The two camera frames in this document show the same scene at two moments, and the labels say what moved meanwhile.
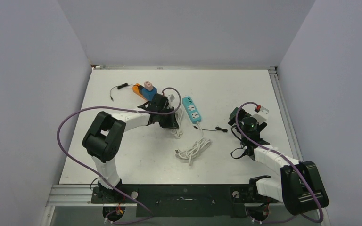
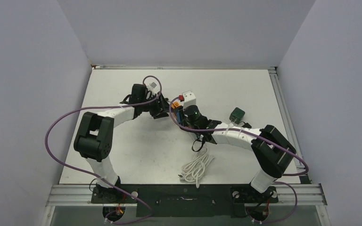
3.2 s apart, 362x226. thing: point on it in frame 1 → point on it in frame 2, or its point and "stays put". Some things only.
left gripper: x=170 y=124 → x=161 y=109
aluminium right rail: x=285 y=114 stays put
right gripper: x=241 y=114 → x=185 y=124
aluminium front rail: x=76 y=195 stays put
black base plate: x=184 y=200 stays put
